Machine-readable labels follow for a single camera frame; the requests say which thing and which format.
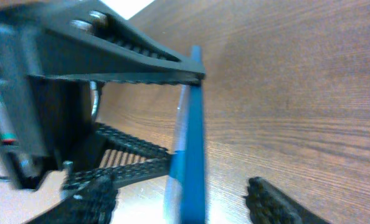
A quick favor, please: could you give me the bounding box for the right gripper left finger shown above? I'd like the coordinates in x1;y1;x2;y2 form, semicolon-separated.
27;176;118;224

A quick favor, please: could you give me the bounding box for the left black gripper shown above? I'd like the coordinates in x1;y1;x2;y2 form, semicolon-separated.
0;21;95;189

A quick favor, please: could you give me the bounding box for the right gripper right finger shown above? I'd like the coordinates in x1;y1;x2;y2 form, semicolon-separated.
244;177;329;224

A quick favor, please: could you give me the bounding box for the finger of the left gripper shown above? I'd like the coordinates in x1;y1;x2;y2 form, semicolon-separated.
62;123;173;190
22;1;206;85

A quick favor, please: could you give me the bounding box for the blue Samsung Galaxy smartphone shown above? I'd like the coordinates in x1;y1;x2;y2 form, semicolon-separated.
162;45;207;224

